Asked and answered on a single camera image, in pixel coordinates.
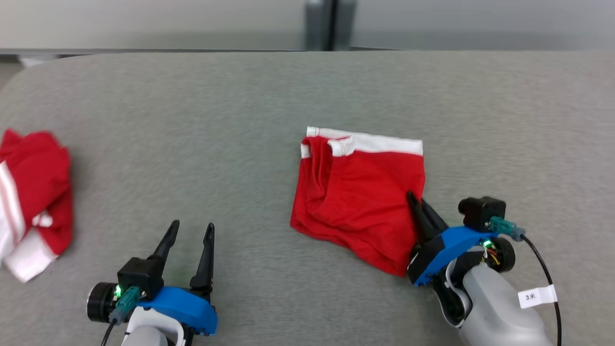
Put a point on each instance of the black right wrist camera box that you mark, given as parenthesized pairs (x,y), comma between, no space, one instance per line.
(483,214)

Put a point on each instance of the red shorts white waistband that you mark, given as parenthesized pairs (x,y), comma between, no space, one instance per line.
(365,197)

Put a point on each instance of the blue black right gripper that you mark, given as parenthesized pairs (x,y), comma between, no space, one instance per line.
(444,250)

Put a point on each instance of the grey metal partition post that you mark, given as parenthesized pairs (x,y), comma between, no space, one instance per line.
(319,24)

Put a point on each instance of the red Bulls 23 jersey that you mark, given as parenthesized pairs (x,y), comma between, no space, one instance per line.
(41,192)

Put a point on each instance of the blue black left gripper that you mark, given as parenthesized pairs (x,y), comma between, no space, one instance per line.
(185,307)

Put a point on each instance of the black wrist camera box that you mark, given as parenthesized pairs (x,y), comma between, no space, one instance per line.
(483,214)
(139,276)

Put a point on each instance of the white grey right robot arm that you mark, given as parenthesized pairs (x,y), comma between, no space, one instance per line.
(499,312)

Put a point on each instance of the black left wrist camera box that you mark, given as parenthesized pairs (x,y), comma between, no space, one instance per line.
(139,276)

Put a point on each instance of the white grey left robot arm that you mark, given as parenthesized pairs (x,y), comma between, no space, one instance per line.
(149,331)

